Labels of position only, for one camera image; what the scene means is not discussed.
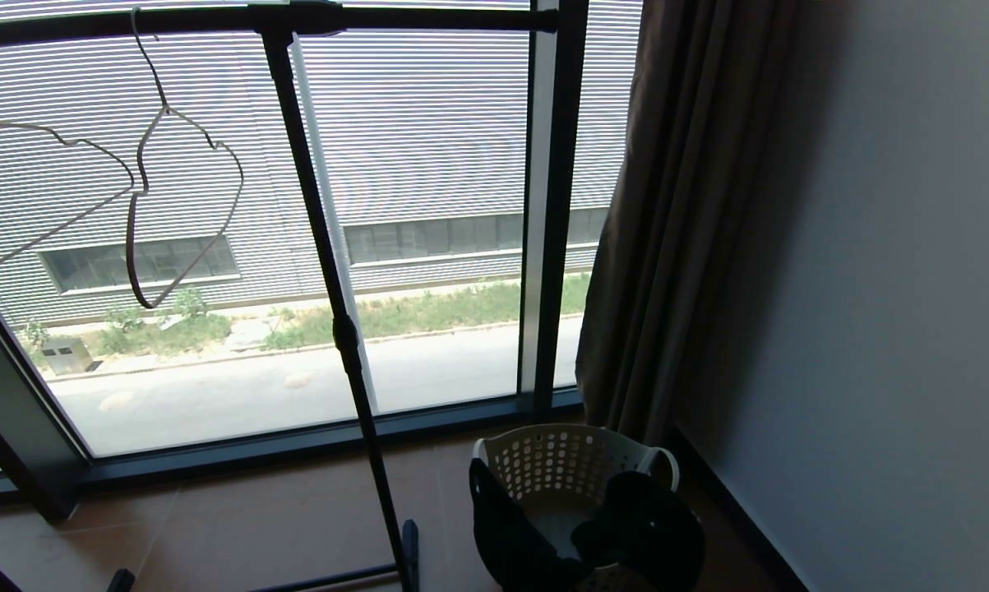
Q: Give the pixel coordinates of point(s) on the pink clothes hanger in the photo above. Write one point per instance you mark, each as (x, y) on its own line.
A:
(75, 141)
(164, 105)

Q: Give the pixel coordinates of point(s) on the white laundry basket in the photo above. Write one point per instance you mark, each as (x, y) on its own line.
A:
(560, 469)

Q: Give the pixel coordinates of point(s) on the black clothes rack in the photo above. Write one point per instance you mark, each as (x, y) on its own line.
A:
(317, 205)

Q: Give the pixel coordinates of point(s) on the window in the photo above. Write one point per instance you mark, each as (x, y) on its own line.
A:
(556, 247)

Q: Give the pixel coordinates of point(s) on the brown curtain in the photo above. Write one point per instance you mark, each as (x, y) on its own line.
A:
(675, 205)

